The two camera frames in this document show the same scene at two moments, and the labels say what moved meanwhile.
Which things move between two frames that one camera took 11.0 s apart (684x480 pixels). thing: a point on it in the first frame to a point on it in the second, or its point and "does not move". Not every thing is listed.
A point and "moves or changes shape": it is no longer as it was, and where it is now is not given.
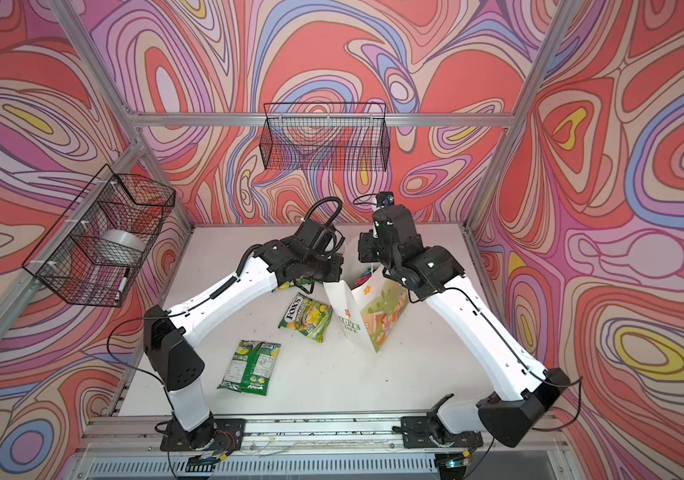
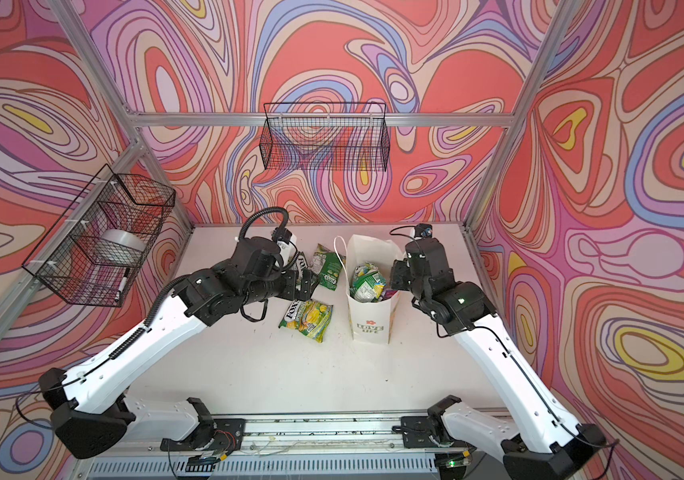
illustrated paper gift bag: x=367 y=303 moves or changes shape
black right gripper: x=366 y=239 to x=399 y=268
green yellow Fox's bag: x=308 y=317 does not move
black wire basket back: x=325 y=136 does not move
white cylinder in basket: x=121 y=247 does not move
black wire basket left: x=93 y=255 does not move
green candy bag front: x=250 y=367 to x=363 y=282
